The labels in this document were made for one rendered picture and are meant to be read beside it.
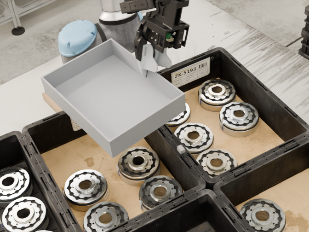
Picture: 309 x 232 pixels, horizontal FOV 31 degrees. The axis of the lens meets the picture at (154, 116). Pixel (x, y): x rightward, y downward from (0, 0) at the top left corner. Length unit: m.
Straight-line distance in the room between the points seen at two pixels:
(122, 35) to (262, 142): 0.52
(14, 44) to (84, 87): 2.04
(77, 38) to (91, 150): 0.35
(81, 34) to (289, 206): 0.75
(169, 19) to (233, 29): 0.89
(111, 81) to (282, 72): 0.73
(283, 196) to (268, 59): 0.68
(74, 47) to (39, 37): 1.73
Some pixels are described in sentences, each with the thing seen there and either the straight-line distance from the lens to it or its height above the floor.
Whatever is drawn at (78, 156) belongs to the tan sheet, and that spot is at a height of 0.83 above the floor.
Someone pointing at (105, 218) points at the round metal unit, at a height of 0.85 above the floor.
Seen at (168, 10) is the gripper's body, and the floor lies 1.25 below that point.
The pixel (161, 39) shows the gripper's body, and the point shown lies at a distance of 1.17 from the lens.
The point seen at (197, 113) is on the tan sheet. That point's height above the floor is 0.83.
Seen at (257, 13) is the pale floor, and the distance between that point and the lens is 3.35.
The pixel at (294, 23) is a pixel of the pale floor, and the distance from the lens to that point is 3.29.
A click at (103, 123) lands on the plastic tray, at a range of 1.20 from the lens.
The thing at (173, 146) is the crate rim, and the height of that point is 0.93.
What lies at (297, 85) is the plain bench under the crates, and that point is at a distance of 1.80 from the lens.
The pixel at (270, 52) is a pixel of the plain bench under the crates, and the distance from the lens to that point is 1.92.
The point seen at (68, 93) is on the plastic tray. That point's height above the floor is 1.04.
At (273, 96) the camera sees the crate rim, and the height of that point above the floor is 0.93.
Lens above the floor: 1.89
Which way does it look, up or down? 45 degrees down
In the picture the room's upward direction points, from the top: 5 degrees counter-clockwise
